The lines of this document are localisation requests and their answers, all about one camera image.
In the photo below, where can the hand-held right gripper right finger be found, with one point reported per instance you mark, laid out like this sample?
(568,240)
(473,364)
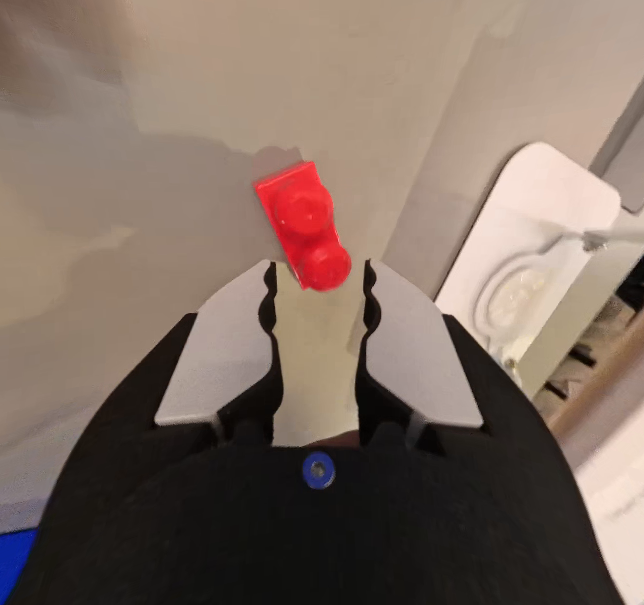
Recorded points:
(417,363)

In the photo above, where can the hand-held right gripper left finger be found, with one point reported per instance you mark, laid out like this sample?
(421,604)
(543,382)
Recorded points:
(216,363)

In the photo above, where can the red two-stud block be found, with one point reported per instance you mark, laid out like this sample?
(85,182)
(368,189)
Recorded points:
(302,212)

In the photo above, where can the grey desk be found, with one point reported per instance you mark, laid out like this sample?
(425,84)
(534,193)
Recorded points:
(151,86)

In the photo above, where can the white folding stand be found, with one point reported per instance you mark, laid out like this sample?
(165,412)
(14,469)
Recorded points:
(543,202)

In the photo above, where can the clear framed instruction sheet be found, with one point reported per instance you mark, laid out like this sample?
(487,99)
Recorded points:
(619,489)

